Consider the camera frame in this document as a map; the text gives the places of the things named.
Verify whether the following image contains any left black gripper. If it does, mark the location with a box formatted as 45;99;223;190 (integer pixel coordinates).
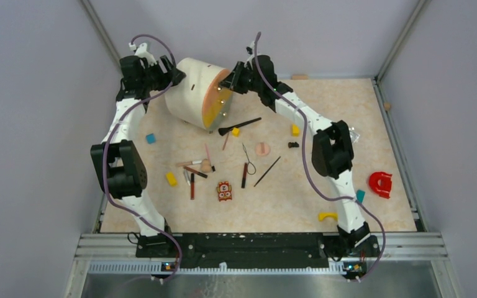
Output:
141;55;186;91

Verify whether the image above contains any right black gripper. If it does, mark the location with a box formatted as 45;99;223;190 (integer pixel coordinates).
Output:
217;63;261;96

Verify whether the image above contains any cream round drawer organizer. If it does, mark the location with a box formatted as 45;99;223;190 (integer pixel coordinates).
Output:
165;58;233;132

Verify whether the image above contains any black makeup brush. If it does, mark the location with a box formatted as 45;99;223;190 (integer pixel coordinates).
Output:
217;117;262;136

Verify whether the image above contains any thin black stick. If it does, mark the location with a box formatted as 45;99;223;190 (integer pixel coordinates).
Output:
253;156;282;187

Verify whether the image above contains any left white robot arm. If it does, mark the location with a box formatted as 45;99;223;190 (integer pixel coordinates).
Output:
90;35;186;257

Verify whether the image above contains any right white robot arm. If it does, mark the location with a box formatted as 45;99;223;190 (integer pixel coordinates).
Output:
219;32;386;261

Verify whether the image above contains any beige makeup sponge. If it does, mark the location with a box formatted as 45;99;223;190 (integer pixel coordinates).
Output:
200;159;212;173

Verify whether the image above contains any small yellow cube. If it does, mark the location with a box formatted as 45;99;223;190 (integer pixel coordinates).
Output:
231;127;240;137

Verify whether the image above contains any black hair loop tool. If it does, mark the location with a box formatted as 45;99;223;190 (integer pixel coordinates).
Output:
242;143;257;175

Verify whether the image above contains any pink thin brush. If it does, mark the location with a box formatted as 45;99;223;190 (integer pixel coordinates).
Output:
204;143;216;172

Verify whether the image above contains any small blue block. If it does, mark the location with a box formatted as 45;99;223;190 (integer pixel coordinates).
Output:
145;133;156;144

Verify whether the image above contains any pink round powder puff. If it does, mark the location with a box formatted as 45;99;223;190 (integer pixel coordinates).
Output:
255;142;271;156

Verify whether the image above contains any yellow rectangular block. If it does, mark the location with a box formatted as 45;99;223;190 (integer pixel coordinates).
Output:
291;124;300;137

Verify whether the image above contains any nude concealer tube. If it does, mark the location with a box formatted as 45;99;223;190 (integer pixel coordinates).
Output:
175;160;203;167

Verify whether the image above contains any brown lipstick tube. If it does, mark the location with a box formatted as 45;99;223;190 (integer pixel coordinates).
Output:
183;166;208;179

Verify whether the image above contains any white glue tube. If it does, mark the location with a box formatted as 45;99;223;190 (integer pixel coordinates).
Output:
184;170;191;186

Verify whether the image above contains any yellow wedge block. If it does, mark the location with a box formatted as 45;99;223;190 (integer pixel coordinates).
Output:
165;172;178;187

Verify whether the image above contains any dark red lip gloss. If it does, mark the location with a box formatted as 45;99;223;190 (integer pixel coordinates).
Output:
241;163;248;189

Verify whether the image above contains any red owl number toy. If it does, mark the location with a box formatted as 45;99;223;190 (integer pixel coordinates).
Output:
216;181;232;202

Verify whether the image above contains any clear plastic wrapper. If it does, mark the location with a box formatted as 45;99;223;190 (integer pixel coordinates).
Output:
349;127;360;143

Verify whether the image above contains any yellow arch block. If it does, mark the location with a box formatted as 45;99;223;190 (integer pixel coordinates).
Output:
317;212;338;222

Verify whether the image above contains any teal block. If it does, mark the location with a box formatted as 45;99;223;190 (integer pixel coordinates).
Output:
356;189;366;204

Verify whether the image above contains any red horseshoe toy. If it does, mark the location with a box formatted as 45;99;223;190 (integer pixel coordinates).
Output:
368;171;393;199

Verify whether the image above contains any wooden peg at wall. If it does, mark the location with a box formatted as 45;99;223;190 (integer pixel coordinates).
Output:
291;74;309;80

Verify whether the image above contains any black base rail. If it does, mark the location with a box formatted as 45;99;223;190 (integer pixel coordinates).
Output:
135;233;379;269

